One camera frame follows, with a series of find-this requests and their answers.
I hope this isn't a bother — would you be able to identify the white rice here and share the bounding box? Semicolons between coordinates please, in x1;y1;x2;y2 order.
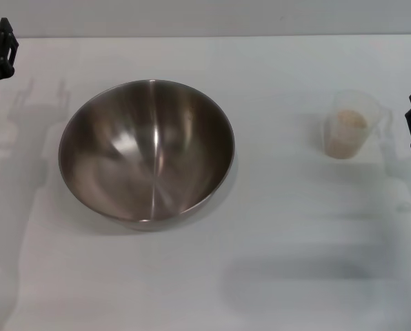
325;108;368;159

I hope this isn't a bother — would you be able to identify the clear plastic measuring cup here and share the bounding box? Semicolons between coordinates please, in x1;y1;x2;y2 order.
324;89;392;159

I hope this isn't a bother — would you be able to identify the stainless steel mixing bowl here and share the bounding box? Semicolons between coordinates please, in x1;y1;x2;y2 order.
57;79;236;232

